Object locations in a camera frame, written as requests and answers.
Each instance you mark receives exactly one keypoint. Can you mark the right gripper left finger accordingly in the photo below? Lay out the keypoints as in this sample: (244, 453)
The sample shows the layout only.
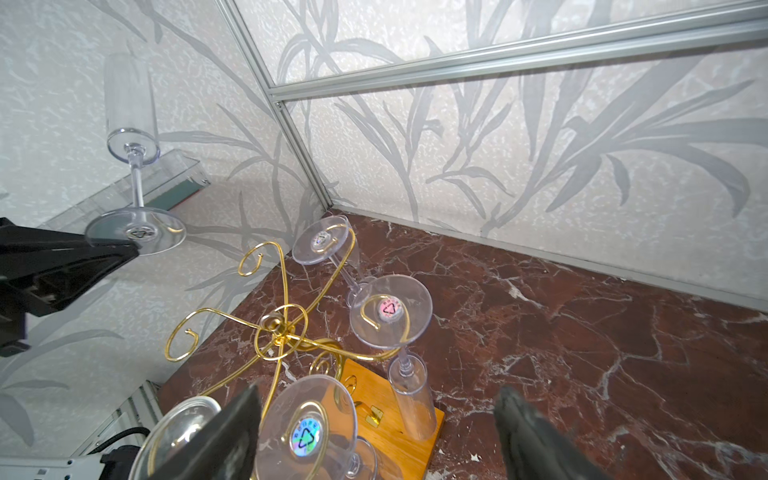
(224, 448)

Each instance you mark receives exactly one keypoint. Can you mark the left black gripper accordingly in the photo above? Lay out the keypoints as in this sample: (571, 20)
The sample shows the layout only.
(44, 271)

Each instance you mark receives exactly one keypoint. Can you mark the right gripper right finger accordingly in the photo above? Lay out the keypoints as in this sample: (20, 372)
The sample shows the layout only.
(532, 448)

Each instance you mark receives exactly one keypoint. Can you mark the clear wine glass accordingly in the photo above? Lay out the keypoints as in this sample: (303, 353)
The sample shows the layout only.
(330, 239)
(392, 312)
(311, 432)
(132, 138)

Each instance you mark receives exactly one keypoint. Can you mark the front round wine glass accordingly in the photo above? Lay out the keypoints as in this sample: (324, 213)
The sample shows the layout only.
(173, 432)

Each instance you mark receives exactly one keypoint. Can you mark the yellow wooden rack base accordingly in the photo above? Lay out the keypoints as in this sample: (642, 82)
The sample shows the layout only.
(379, 418)

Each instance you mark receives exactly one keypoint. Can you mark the gold wire glass rack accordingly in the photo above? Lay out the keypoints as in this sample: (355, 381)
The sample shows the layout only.
(280, 333)

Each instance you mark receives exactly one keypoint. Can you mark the clear plastic wall bin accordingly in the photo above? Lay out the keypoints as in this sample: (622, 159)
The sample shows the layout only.
(173, 178)

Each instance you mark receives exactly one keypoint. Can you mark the aluminium frame struts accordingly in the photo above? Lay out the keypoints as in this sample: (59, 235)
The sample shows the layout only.
(625, 137)

